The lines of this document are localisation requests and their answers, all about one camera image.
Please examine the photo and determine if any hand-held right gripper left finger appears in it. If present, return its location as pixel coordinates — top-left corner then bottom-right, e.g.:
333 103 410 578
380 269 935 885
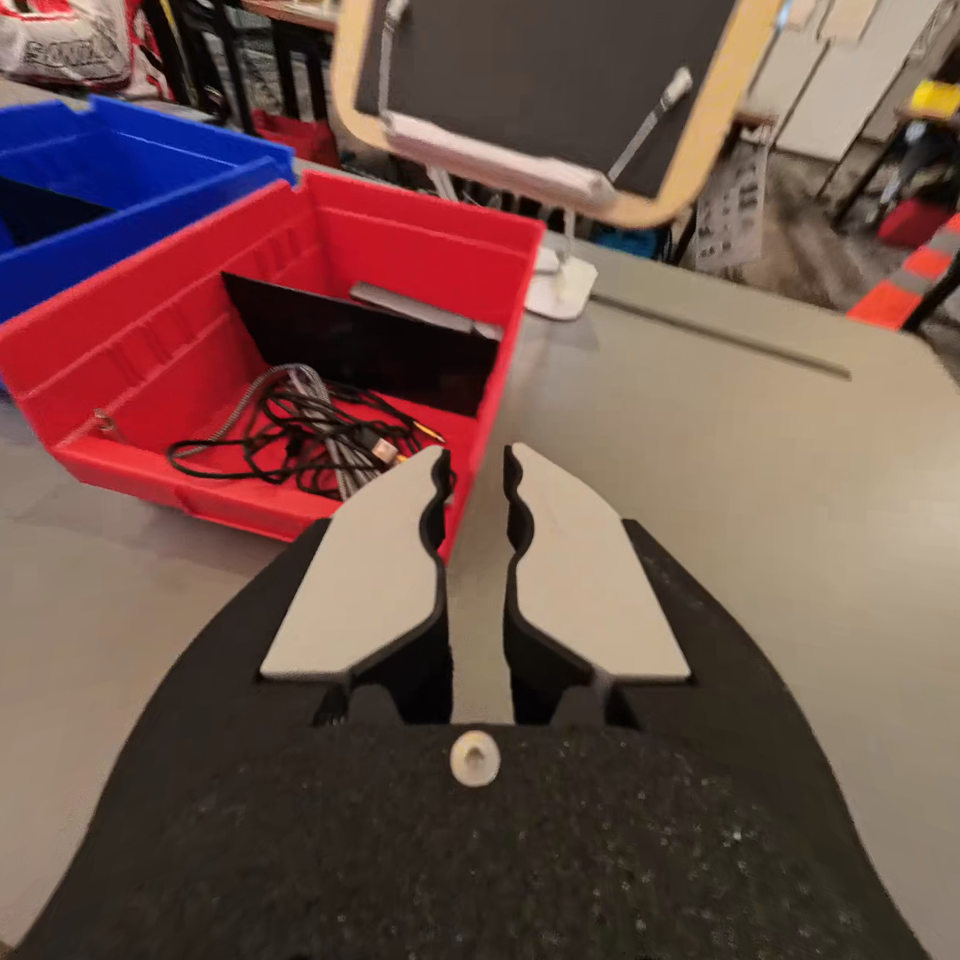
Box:
260 446 453 703

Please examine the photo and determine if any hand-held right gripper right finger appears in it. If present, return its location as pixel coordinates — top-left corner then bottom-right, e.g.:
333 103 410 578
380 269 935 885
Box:
501 443 693 703

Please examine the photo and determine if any black cable gold plug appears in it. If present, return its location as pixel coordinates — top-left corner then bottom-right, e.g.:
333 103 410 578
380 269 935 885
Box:
165 368 424 501

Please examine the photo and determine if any braided grey cable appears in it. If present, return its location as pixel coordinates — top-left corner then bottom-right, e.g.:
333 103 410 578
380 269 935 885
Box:
270 363 379 505

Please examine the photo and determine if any grey hub with cable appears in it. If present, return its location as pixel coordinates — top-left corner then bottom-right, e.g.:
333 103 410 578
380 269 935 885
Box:
348 281 505 345

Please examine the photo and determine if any red plastic bin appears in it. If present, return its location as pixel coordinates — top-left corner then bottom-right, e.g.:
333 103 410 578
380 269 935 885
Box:
0 168 547 562

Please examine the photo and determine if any blue plastic bin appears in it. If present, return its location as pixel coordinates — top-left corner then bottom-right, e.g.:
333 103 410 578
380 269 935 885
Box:
0 93 300 400

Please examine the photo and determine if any grey desk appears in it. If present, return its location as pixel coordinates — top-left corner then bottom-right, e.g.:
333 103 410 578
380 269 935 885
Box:
0 75 960 960

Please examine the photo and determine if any black divider in red bin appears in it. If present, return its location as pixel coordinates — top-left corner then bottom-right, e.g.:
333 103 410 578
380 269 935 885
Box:
221 270 505 420

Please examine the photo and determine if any white folding stand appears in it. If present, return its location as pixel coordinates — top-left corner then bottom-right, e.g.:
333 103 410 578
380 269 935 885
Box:
375 0 700 324

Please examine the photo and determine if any orange traffic cone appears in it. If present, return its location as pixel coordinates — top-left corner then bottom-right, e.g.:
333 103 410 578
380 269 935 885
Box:
846 210 960 333

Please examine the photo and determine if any red white printed bag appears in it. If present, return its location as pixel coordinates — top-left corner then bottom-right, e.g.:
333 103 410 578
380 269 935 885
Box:
0 0 139 90

